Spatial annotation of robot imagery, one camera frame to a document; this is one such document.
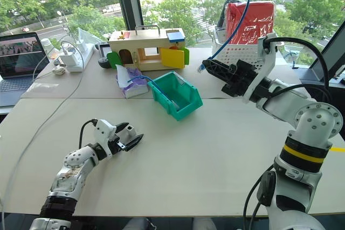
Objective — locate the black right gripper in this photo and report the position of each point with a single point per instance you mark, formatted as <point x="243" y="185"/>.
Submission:
<point x="240" y="79"/>

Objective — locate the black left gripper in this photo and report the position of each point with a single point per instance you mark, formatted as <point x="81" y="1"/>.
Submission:
<point x="116" y="143"/>

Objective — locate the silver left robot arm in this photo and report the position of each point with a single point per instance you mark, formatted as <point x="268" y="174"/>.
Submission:
<point x="72" y="171"/>

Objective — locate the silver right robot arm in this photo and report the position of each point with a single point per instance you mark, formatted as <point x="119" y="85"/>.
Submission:
<point x="310" y="122"/>

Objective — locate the green plastic bin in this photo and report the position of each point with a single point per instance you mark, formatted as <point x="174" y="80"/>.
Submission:
<point x="178" y="106"/>

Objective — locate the white perforated basket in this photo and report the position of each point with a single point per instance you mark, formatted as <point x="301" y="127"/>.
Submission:
<point x="237" y="52"/>

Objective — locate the purple tissue pack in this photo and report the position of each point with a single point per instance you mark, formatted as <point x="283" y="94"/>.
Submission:
<point x="133" y="84"/>

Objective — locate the red bag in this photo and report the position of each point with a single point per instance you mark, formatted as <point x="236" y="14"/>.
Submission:
<point x="250" y="22"/>

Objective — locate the black round object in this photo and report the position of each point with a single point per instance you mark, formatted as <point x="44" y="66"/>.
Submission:
<point x="103" y="63"/>

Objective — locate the wooden latch box toy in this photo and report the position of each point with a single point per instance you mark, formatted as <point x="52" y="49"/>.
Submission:
<point x="145" y="45"/>

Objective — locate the small black screen device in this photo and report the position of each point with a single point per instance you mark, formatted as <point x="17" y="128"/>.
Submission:
<point x="103" y="50"/>

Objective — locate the white power strip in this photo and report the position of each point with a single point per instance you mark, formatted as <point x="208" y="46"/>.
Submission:
<point x="81" y="59"/>

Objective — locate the small white rounded object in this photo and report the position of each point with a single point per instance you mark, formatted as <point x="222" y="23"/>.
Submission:
<point x="58" y="70"/>

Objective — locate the white charger block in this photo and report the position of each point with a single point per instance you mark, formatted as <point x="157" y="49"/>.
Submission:
<point x="68" y="59"/>

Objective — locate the white paper cup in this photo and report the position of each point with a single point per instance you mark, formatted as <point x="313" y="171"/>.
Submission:
<point x="46" y="43"/>

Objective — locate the grey laptop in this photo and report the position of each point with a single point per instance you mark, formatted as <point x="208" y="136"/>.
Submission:
<point x="19" y="60"/>

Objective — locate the yellow tape strip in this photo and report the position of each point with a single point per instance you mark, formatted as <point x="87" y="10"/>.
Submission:
<point x="337" y="149"/>

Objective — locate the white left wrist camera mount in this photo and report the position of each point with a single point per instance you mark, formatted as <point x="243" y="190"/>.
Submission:
<point x="103" y="131"/>

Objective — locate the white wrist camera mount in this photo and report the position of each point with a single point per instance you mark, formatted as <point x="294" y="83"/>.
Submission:
<point x="103" y="131"/>
<point x="262" y="60"/>

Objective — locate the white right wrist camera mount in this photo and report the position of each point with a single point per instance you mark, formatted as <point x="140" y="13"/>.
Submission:
<point x="262" y="60"/>

